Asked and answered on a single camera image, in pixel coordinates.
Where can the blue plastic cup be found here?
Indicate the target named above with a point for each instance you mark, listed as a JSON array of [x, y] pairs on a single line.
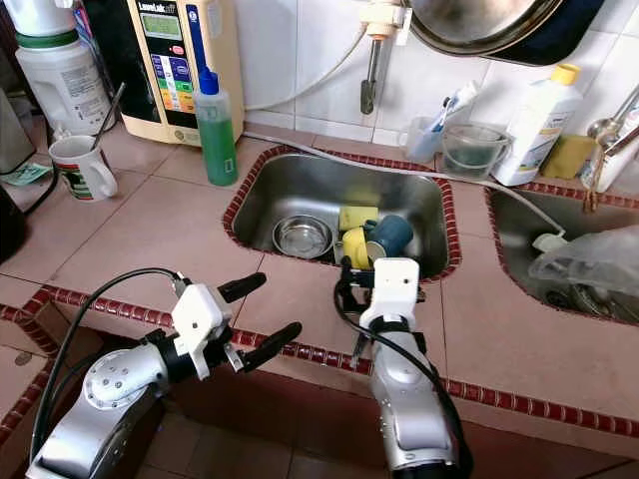
[[389, 238]]

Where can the steel bowl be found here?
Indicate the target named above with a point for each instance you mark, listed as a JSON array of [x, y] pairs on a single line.
[[300, 238]]

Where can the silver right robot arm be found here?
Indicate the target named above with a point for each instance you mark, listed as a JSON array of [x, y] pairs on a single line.
[[419, 399]]

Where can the clear grey storage container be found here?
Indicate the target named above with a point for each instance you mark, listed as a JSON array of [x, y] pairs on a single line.
[[10, 130]]

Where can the mustard yellow sponge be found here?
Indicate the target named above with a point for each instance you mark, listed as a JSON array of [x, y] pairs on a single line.
[[567, 158]]

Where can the green paper slip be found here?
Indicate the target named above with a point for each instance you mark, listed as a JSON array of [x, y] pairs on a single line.
[[28, 173]]

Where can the bright yellow sponge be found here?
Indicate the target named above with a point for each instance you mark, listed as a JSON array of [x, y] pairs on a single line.
[[357, 218]]

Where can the white jar green lid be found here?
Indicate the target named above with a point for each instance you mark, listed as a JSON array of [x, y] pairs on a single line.
[[65, 90]]

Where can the white detergent bottle yellow cap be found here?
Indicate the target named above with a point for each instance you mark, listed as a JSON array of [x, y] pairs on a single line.
[[539, 125]]

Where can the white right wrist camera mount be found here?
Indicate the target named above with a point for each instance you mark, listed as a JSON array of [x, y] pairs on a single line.
[[394, 289]]

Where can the blue white toothbrush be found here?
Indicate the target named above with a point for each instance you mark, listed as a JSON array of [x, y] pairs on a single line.
[[447, 108]]

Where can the steel sink basin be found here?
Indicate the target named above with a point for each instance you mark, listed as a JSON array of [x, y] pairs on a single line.
[[300, 190], [519, 215]]

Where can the long metal stirring spoon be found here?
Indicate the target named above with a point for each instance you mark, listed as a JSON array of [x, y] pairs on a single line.
[[112, 110]]

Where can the white faucet diverter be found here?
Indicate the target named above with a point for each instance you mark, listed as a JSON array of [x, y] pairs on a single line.
[[384, 18]]

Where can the green soap bottle blue cap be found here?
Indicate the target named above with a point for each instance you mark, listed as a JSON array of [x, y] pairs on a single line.
[[217, 140]]

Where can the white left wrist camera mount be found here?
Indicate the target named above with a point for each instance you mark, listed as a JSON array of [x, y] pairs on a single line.
[[200, 329]]

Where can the white toothpaste tube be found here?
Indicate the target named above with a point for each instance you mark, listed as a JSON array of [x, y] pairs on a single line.
[[462, 95]]

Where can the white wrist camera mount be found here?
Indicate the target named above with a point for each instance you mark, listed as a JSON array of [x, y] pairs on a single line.
[[394, 289], [200, 329]]

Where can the clear plastic bag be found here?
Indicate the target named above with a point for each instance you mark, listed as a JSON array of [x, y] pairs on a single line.
[[589, 274]]

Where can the white printed mug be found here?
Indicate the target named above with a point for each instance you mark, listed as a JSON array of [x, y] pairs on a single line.
[[82, 170]]

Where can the hanging dark blue pan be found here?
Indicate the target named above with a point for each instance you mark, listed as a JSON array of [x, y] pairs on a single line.
[[559, 40]]

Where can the beige water ionizer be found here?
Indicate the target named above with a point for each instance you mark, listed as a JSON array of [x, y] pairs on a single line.
[[220, 60]]

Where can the hanging steel wok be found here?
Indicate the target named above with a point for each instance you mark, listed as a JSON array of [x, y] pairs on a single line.
[[479, 25]]

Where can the chrome wall faucet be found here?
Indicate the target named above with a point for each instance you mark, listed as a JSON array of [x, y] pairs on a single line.
[[371, 75]]

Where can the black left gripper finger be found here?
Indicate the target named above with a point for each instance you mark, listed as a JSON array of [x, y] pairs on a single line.
[[275, 344], [245, 286]]

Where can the clear toothbrush cup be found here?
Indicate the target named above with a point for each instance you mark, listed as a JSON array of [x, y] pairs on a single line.
[[419, 140]]

